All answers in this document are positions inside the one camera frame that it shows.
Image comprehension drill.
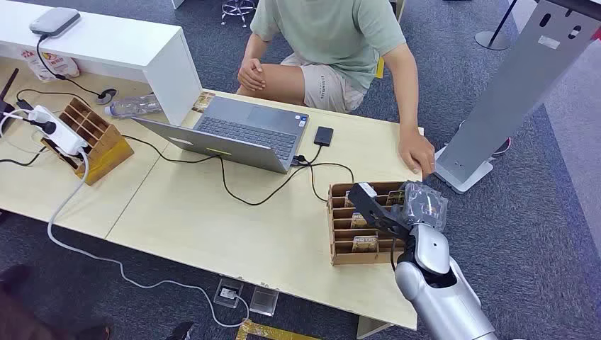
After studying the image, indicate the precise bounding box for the person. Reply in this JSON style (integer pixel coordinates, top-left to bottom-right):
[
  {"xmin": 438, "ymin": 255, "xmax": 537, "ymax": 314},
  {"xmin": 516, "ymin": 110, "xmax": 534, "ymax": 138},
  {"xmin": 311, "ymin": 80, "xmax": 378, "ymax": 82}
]
[{"xmin": 236, "ymin": 0, "xmax": 437, "ymax": 181}]

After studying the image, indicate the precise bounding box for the white desk shelf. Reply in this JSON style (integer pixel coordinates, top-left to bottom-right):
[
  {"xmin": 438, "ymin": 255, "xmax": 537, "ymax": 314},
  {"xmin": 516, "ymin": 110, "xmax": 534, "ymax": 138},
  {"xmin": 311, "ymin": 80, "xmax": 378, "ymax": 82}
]
[{"xmin": 0, "ymin": 0, "xmax": 203, "ymax": 127}]

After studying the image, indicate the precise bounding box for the clear floor socket cover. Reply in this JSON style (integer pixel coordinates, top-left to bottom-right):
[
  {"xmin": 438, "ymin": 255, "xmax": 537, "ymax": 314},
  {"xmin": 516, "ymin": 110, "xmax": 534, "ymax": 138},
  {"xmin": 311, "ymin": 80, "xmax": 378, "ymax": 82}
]
[{"xmin": 249, "ymin": 286, "xmax": 280, "ymax": 317}]

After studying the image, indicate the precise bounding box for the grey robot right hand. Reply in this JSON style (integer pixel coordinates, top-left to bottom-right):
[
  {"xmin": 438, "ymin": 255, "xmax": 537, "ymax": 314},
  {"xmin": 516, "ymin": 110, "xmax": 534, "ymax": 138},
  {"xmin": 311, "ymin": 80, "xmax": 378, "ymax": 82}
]
[{"xmin": 399, "ymin": 181, "xmax": 449, "ymax": 232}]

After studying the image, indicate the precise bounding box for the clear plastic water bottle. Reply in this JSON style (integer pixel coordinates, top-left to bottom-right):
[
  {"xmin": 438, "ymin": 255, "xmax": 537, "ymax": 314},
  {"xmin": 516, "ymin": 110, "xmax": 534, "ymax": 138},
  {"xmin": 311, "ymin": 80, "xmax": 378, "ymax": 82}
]
[{"xmin": 103, "ymin": 93, "xmax": 163, "ymax": 119}]

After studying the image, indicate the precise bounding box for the chrome stool base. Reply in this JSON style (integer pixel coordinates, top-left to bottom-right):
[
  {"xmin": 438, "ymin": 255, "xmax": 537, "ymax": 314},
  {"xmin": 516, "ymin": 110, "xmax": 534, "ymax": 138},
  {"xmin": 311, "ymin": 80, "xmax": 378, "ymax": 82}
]
[{"xmin": 220, "ymin": 0, "xmax": 258, "ymax": 28}]

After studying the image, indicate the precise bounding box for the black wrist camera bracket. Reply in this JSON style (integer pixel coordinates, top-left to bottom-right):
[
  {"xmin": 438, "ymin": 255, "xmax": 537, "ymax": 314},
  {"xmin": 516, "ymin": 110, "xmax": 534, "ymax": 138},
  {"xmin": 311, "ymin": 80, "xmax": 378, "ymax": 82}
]
[{"xmin": 347, "ymin": 181, "xmax": 414, "ymax": 241}]

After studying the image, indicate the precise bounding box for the black external drive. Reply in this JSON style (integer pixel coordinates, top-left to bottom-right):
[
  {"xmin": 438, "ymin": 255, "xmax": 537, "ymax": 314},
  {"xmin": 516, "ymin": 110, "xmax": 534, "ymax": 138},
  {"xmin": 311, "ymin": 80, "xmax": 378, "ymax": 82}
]
[{"xmin": 313, "ymin": 125, "xmax": 335, "ymax": 148}]

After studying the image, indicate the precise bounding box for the person's left hand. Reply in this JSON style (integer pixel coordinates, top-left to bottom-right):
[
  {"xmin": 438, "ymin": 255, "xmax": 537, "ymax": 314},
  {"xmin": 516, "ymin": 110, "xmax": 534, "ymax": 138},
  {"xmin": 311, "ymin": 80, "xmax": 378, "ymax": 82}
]
[{"xmin": 398, "ymin": 127, "xmax": 437, "ymax": 181}]

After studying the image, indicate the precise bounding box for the flat grey device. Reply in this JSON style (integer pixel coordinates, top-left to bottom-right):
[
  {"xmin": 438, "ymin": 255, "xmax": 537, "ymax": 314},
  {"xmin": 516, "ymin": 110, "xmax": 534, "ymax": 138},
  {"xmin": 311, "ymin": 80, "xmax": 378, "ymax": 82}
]
[{"xmin": 28, "ymin": 6, "xmax": 82, "ymax": 38}]

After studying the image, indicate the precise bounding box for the long black laptop cable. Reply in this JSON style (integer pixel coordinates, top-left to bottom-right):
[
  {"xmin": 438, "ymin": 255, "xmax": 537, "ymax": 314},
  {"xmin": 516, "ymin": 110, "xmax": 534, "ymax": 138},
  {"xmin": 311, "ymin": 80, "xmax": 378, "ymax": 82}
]
[{"xmin": 122, "ymin": 134, "xmax": 311, "ymax": 207}]

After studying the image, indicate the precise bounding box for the round desk cable grommet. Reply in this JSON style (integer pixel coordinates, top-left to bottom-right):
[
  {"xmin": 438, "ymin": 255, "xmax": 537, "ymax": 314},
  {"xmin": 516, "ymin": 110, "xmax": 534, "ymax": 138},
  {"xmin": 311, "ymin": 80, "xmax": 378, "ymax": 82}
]
[{"xmin": 96, "ymin": 87, "xmax": 119, "ymax": 106}]

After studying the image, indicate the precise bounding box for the thick white power cable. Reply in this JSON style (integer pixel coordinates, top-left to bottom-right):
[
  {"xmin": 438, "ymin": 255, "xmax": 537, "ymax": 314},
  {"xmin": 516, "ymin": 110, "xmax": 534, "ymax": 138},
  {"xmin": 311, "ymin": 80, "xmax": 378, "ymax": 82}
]
[{"xmin": 45, "ymin": 149, "xmax": 251, "ymax": 329}]

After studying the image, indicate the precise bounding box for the short black drive cable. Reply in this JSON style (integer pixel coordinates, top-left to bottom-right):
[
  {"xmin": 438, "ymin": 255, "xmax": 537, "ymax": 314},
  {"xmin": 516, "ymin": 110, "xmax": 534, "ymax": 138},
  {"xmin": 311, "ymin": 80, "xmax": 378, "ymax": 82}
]
[{"xmin": 293, "ymin": 144, "xmax": 325, "ymax": 167}]

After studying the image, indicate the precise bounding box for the stanchion post with round base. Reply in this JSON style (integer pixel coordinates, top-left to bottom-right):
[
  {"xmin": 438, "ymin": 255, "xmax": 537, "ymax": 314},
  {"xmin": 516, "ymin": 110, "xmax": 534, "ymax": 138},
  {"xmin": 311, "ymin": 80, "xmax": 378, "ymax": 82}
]
[{"xmin": 474, "ymin": 0, "xmax": 519, "ymax": 52}]

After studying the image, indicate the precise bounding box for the printed snack bag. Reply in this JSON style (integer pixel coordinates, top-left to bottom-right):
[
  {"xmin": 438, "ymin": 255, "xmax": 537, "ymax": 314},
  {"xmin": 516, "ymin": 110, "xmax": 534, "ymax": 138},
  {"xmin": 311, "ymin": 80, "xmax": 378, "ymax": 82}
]
[{"xmin": 21, "ymin": 49, "xmax": 81, "ymax": 83}]

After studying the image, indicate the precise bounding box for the wooden card rack with cards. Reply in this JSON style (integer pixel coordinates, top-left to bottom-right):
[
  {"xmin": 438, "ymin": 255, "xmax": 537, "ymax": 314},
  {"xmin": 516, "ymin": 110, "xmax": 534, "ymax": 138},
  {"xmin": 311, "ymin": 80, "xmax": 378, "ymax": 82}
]
[{"xmin": 327, "ymin": 181, "xmax": 412, "ymax": 267}]

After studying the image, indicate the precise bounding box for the looped black cable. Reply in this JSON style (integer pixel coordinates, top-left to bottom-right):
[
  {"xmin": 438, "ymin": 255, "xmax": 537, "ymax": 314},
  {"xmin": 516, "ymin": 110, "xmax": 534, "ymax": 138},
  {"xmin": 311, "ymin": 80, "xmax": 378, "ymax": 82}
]
[{"xmin": 300, "ymin": 161, "xmax": 356, "ymax": 203}]

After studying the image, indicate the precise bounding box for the black plug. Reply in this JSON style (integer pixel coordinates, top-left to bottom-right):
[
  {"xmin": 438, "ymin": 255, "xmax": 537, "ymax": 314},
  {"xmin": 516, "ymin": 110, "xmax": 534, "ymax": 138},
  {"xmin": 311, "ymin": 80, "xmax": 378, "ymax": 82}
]
[{"xmin": 23, "ymin": 117, "xmax": 57, "ymax": 136}]

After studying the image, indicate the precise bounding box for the thin black cable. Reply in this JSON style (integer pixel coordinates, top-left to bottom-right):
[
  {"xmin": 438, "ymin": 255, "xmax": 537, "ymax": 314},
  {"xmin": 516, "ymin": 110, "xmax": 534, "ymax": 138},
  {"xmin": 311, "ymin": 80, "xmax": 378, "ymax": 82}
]
[{"xmin": 0, "ymin": 146, "xmax": 48, "ymax": 168}]

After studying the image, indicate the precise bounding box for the floor socket box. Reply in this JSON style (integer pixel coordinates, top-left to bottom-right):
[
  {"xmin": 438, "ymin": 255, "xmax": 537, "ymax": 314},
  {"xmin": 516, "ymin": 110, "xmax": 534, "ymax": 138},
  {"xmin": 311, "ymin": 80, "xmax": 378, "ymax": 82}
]
[{"xmin": 213, "ymin": 278, "xmax": 244, "ymax": 310}]

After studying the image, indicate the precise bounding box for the grey open laptop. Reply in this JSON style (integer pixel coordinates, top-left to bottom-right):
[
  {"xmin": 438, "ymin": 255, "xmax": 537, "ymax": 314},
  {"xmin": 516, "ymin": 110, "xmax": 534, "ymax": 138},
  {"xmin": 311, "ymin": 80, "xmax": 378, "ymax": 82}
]
[{"xmin": 133, "ymin": 96, "xmax": 311, "ymax": 175}]

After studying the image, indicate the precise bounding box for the grey kiosk stand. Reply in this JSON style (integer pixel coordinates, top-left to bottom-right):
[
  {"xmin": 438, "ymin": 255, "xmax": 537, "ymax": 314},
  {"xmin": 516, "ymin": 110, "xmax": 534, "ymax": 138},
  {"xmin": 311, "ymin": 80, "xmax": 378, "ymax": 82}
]
[{"xmin": 432, "ymin": 0, "xmax": 601, "ymax": 196}]

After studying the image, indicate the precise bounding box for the person's right hand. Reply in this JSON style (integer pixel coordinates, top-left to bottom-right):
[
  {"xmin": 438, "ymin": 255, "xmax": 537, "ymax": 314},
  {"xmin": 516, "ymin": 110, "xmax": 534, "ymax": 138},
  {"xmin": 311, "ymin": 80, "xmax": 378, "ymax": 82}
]
[{"xmin": 237, "ymin": 57, "xmax": 267, "ymax": 92}]

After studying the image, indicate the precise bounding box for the black device cable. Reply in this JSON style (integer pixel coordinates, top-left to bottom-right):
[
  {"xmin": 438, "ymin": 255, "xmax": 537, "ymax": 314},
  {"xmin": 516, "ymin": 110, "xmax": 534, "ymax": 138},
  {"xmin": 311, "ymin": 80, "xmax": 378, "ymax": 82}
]
[{"xmin": 35, "ymin": 33, "xmax": 102, "ymax": 99}]

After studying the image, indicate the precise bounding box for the person's hand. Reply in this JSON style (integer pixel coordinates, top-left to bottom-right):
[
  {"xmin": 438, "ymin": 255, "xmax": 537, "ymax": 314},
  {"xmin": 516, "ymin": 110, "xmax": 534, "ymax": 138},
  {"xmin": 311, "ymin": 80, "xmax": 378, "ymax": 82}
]
[
  {"xmin": 237, "ymin": 57, "xmax": 267, "ymax": 92},
  {"xmin": 398, "ymin": 127, "xmax": 437, "ymax": 181}
]

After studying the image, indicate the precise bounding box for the black antenna device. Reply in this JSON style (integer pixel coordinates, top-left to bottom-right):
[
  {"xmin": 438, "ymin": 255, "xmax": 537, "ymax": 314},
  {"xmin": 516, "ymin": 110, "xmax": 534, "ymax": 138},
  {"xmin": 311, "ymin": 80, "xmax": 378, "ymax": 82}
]
[{"xmin": 0, "ymin": 67, "xmax": 21, "ymax": 137}]

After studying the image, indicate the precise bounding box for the white power strip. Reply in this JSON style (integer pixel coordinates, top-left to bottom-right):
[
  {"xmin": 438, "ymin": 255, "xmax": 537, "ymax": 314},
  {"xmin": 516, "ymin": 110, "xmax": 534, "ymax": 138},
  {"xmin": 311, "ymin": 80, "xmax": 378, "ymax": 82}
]
[{"xmin": 28, "ymin": 105, "xmax": 90, "ymax": 157}]

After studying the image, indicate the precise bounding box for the empty wooden card rack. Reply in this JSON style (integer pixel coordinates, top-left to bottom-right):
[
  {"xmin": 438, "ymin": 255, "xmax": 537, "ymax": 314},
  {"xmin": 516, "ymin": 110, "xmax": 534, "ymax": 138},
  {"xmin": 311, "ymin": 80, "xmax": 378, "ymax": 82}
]
[{"xmin": 40, "ymin": 97, "xmax": 135, "ymax": 186}]

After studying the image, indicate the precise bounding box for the yellow floor tape frame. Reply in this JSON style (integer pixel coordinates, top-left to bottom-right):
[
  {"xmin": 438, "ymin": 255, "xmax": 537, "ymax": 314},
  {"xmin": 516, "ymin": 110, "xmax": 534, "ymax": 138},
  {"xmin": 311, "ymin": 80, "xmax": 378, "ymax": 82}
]
[{"xmin": 235, "ymin": 319, "xmax": 325, "ymax": 340}]

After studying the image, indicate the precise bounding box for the white desk leg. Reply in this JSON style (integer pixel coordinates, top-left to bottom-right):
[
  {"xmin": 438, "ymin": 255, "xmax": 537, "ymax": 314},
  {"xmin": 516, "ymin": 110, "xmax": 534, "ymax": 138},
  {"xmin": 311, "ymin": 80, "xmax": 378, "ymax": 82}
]
[{"xmin": 356, "ymin": 315, "xmax": 393, "ymax": 340}]

